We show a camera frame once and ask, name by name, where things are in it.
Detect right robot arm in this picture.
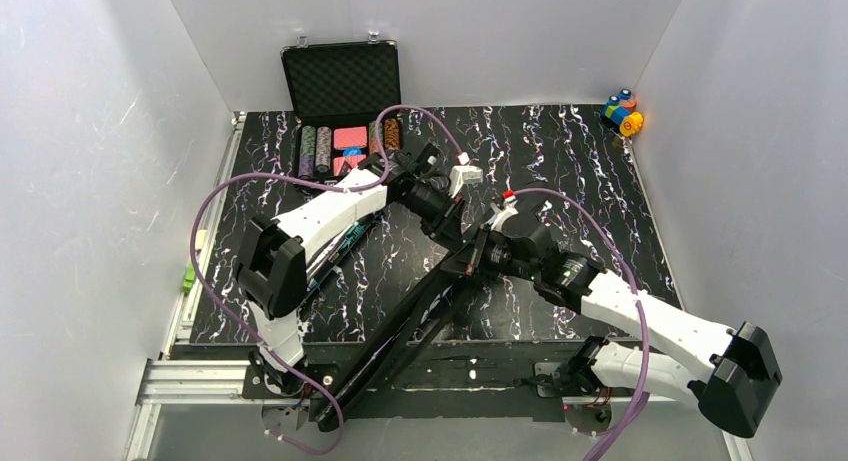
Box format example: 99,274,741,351
442,198,783,438

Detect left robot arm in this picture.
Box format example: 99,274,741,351
235,145,483,373

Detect green clip on rail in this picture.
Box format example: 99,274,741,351
180,264,196,295

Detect black shuttlecock tube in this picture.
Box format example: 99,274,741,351
306,211,382,298

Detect beige block on rail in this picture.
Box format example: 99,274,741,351
193,229,207,251

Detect black racket bag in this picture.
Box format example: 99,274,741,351
310,250,483,432

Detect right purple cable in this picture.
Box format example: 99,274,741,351
503,188,652,461

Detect black poker chip case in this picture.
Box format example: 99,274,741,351
280,39,401,184

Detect colourful toy blocks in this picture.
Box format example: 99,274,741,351
601,88,645,137

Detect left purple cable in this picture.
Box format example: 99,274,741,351
190,104,472,457

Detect purple cable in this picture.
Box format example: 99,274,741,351
190,104,472,457
503,188,652,461

